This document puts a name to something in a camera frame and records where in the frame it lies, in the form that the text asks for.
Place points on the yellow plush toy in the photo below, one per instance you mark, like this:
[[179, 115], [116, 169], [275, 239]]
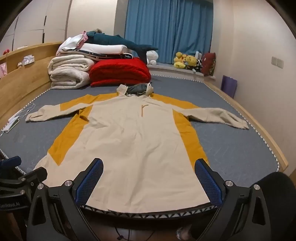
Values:
[[192, 61], [180, 60]]

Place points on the red folded blanket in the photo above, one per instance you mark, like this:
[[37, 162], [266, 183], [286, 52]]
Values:
[[120, 70]]

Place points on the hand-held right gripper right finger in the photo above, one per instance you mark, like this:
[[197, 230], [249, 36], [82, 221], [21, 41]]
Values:
[[208, 183]]

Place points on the white plush toy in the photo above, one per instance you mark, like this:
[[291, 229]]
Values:
[[152, 56]]

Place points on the white window sill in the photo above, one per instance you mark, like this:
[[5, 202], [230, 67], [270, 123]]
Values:
[[166, 67]]

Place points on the grey slipper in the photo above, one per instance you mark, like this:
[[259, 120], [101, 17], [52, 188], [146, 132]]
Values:
[[183, 234]]

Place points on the pink item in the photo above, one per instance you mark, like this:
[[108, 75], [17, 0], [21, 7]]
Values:
[[2, 69]]

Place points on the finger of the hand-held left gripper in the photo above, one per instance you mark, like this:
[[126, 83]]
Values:
[[34, 174], [10, 161]]

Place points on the red patterned cushion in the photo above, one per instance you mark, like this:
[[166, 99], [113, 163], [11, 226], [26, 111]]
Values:
[[208, 63]]

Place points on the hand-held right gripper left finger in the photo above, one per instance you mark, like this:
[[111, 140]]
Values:
[[90, 180]]

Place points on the grey quilted bed mattress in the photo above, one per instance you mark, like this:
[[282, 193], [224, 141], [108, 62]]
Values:
[[231, 148]]

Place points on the tissue box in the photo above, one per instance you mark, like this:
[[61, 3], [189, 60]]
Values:
[[29, 59]]

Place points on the white fluffy folded blanket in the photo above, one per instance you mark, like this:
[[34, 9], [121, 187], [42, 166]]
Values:
[[68, 71]]

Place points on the wall switch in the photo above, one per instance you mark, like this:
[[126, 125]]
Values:
[[277, 62]]

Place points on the white and pink cloth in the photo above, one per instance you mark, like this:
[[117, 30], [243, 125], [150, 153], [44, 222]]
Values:
[[75, 41]]

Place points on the beige and yellow robe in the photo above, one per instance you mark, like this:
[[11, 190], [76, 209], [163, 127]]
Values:
[[143, 150]]

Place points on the teal shark plush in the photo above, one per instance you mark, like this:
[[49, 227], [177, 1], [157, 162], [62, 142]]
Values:
[[108, 38]]

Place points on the wooden bed frame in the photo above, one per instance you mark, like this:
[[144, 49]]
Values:
[[25, 81]]

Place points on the white wardrobe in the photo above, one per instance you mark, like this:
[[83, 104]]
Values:
[[30, 23]]

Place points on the blue curtain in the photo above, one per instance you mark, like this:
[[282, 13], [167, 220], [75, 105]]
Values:
[[168, 30]]

